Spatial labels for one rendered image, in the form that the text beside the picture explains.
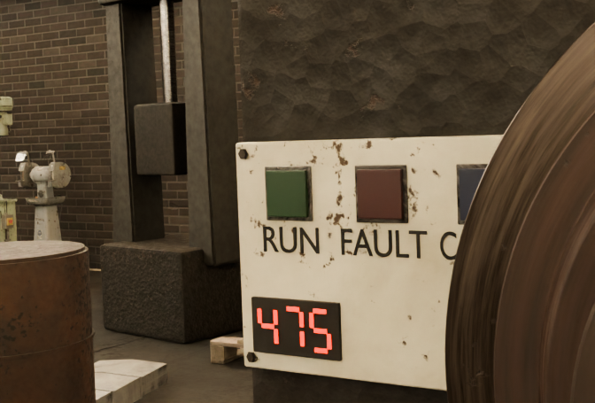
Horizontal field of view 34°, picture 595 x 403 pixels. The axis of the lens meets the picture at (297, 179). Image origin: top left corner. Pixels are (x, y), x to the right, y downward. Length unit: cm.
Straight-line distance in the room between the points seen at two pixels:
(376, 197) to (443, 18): 14
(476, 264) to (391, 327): 19
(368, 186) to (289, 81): 12
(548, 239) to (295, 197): 28
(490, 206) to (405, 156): 18
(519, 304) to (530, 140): 9
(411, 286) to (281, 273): 11
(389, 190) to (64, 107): 880
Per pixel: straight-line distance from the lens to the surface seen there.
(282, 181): 75
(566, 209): 50
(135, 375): 484
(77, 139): 935
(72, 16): 941
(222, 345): 531
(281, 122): 77
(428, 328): 71
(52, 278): 318
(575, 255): 48
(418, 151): 69
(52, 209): 917
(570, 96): 52
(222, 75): 590
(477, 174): 67
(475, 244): 54
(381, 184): 70
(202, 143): 582
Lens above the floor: 125
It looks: 3 degrees down
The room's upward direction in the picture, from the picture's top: 2 degrees counter-clockwise
